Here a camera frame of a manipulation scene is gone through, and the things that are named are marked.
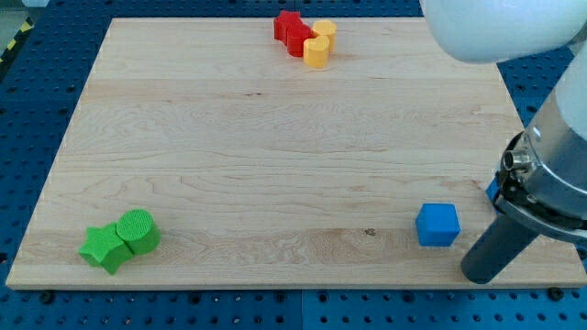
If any wooden board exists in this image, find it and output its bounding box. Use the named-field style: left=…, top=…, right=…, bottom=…
left=5, top=16, right=587, bottom=292

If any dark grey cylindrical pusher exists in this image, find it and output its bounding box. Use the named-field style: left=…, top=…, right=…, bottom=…
left=460, top=214, right=538, bottom=284

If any green cylinder block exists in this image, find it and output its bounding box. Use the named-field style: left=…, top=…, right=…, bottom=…
left=116, top=209, right=161, bottom=255

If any yellow heart block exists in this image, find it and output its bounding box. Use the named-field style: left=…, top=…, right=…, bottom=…
left=303, top=36, right=330, bottom=69

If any green star block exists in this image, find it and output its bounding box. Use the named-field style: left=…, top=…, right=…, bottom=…
left=78, top=223, right=133, bottom=275

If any red star block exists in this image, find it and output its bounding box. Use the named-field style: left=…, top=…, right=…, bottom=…
left=273, top=10, right=302, bottom=45

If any silver tool flange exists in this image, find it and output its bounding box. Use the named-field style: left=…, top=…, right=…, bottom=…
left=493, top=89, right=587, bottom=245

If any blue cube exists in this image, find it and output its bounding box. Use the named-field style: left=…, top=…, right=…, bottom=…
left=415, top=203, right=460, bottom=247

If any yellow hexagon block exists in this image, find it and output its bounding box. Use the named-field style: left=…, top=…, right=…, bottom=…
left=311, top=19, right=338, bottom=52

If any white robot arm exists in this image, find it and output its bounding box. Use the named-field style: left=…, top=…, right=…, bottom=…
left=420, top=0, right=586, bottom=284

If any blue block behind flange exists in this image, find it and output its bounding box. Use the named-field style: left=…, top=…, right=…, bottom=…
left=485, top=178, right=500, bottom=214

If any red cylinder block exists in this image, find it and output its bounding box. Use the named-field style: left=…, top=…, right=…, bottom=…
left=285, top=24, right=312, bottom=57

